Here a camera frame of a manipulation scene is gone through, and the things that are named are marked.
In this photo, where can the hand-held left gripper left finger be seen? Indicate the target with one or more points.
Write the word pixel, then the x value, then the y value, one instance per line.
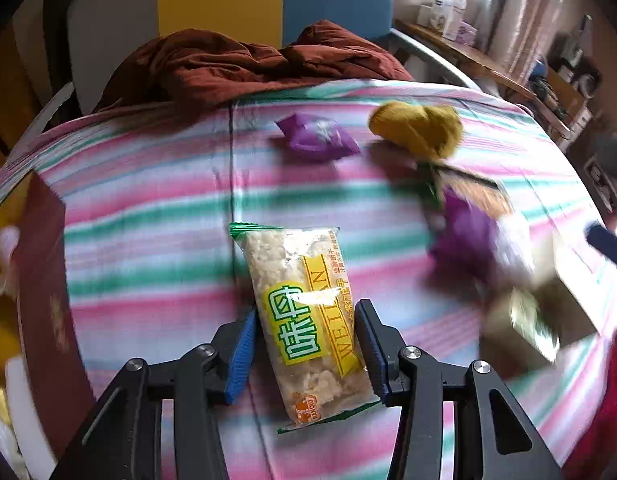
pixel 241 355

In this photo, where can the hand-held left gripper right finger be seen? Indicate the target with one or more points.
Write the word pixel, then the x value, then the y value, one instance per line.
pixel 371 355

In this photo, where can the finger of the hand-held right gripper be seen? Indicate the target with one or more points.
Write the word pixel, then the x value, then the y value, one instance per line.
pixel 608 247

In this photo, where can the rice snack packet yellow label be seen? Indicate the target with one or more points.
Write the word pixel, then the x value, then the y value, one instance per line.
pixel 298 320

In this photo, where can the cracker packet brown stripe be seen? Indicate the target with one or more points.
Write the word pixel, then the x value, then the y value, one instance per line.
pixel 483 192

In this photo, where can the gold and maroon box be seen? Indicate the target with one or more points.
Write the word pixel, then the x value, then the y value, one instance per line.
pixel 43 285

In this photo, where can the tan cardboard box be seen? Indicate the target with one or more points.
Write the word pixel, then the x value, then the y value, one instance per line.
pixel 553 310

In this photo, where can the white packet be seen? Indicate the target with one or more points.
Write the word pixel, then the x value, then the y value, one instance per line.
pixel 513 245
pixel 6 260

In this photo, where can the purple snack packet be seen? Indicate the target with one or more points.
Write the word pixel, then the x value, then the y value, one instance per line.
pixel 466 235
pixel 316 135

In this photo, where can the red cloth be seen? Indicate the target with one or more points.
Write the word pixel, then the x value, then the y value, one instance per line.
pixel 608 410

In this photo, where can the wooden side desk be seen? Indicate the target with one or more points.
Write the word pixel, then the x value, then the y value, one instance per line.
pixel 478 62

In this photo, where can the yellow rolled sock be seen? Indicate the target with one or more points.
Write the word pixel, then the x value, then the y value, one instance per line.
pixel 416 127

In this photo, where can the pink checked curtain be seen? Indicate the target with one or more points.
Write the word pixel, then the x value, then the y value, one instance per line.
pixel 528 15

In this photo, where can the purple box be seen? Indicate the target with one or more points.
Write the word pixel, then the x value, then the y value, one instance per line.
pixel 464 34

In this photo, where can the brown blanket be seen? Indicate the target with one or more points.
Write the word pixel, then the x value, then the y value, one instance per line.
pixel 228 65

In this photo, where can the wooden wardrobe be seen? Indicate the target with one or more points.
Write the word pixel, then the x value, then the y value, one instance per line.
pixel 6 90

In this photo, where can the white bed rail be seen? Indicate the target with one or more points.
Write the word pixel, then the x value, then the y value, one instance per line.
pixel 58 105
pixel 433 55

